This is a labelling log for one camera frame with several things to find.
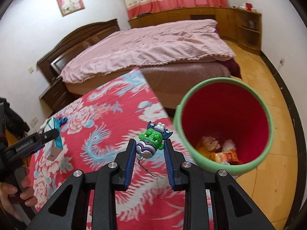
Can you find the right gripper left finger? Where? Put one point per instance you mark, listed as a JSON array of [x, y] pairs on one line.
[[68, 206]]

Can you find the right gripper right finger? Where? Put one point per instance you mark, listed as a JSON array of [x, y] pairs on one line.
[[213, 200]]

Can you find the white teal medicine box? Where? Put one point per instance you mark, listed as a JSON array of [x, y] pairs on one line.
[[55, 146]]

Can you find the green purple keychain toy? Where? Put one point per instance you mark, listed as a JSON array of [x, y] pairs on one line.
[[152, 139]]

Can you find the clear snack bag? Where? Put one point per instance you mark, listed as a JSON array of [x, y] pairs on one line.
[[225, 157]]

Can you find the cream paper ball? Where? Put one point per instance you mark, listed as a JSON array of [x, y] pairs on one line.
[[228, 146]]

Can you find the black hanging jacket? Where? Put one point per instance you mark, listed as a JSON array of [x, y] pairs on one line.
[[14, 123]]

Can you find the green pumpkin toy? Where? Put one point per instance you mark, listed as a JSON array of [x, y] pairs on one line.
[[43, 126]]

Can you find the red floral tablecloth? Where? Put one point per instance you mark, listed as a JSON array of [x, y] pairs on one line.
[[100, 125]]

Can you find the blue fidget spinner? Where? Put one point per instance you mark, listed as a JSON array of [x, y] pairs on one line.
[[63, 120]]

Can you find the red bin green rim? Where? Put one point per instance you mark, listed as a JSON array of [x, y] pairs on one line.
[[225, 108]]

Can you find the dark wooden nightstand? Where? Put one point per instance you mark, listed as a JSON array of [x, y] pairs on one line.
[[57, 96]]

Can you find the pink checked bedspread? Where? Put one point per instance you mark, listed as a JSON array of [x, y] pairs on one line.
[[182, 41]]

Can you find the long wooden cabinet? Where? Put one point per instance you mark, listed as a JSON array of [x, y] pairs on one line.
[[224, 16]]

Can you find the wooden corner shelf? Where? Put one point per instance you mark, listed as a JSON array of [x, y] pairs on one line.
[[249, 30]]

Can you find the framed wedding photo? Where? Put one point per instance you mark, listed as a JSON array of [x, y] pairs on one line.
[[70, 6]]

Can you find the red cup on shelf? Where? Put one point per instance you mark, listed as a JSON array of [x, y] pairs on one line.
[[248, 6]]

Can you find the wooden bed frame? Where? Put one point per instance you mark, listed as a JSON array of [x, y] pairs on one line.
[[169, 82]]

